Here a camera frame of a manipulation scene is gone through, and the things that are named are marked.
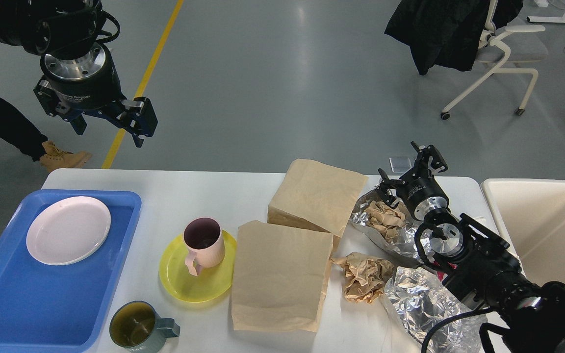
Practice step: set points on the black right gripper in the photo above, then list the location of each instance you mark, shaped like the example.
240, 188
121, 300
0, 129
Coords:
421, 194

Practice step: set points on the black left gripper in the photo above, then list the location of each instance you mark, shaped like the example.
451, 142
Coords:
90, 85

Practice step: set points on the pink ribbed mug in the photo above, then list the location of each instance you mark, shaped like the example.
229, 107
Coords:
204, 240

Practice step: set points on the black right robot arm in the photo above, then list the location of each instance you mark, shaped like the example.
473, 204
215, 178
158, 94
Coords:
477, 264

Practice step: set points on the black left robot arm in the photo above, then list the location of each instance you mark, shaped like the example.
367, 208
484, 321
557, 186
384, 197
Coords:
66, 29

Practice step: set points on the crumpled paper in foil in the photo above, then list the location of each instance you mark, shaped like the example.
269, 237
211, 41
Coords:
385, 220

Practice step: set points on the upper aluminium foil sheet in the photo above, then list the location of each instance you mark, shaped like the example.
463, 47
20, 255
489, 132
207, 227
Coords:
405, 248

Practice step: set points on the aluminium foil sheet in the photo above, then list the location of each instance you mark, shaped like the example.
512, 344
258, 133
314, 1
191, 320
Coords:
405, 248
418, 300

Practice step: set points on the rear brown paper bag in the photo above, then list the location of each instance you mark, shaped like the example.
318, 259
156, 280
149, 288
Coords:
317, 197

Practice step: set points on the brown paper bag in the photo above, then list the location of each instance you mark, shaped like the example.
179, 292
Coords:
317, 197
280, 277

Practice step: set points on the person in black clothes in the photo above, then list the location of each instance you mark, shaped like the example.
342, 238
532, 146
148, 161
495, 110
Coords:
20, 132

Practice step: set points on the crumpled brown paper ball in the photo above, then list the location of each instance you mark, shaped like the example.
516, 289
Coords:
365, 276

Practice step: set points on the pink plate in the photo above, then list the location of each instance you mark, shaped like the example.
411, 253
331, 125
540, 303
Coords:
68, 231

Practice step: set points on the lower aluminium foil sheet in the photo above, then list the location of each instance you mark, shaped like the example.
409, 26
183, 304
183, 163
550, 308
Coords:
418, 300

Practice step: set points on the black jacket on chair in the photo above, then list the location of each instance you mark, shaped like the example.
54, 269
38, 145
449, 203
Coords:
439, 32

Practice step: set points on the white plastic bin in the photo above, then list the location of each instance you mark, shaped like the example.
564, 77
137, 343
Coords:
531, 213

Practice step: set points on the white office chair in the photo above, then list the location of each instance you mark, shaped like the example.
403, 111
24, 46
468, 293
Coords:
502, 52

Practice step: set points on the front brown paper bag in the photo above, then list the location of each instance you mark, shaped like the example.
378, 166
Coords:
280, 277

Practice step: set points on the yellow plate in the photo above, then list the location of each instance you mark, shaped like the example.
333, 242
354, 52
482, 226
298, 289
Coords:
210, 284

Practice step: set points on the white desk base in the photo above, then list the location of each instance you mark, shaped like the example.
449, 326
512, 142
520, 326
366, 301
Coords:
564, 12

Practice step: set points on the blue plastic tray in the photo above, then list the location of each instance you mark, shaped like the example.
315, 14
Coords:
60, 309

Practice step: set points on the green grey mug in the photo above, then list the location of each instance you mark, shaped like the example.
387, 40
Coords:
138, 328

